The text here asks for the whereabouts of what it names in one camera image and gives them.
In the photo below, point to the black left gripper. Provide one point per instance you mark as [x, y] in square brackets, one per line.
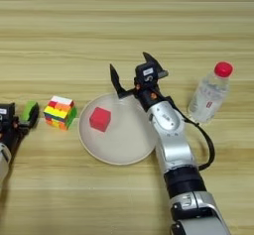
[10, 135]

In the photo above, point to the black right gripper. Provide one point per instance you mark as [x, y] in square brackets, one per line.
[152, 95]

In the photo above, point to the green rectangular block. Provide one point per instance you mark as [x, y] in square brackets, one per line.
[27, 110]

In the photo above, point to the multicoloured puzzle cube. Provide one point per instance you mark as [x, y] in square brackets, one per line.
[59, 113]

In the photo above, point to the red cube block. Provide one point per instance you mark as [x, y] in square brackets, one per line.
[99, 119]

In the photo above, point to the clear bottle with red cap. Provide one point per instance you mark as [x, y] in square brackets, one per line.
[208, 96]

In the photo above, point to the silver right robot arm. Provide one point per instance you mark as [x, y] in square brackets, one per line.
[172, 136]

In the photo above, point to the right gripper labelled black box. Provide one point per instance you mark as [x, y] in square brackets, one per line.
[147, 73]

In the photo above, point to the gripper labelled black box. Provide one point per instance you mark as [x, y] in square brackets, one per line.
[147, 73]
[6, 112]

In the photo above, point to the left gripper labelled black box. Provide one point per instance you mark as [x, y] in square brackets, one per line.
[6, 112]

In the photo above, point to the round beige plate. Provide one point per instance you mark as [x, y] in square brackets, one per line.
[115, 144]

